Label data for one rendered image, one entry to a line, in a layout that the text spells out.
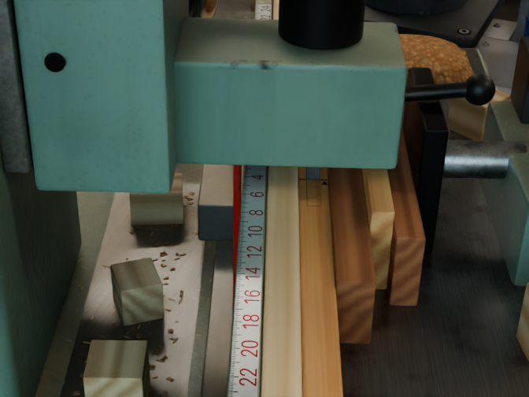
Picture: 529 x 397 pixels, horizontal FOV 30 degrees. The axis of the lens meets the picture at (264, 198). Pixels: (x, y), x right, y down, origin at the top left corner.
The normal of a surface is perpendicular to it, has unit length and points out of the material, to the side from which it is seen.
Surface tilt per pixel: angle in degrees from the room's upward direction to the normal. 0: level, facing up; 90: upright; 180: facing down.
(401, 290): 90
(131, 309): 90
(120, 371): 0
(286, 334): 0
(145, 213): 90
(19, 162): 90
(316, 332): 0
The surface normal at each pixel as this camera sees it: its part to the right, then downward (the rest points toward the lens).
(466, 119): -0.74, 0.35
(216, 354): 0.02, -0.84
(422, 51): 0.05, -0.65
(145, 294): 0.34, 0.51
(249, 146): -0.02, 0.54
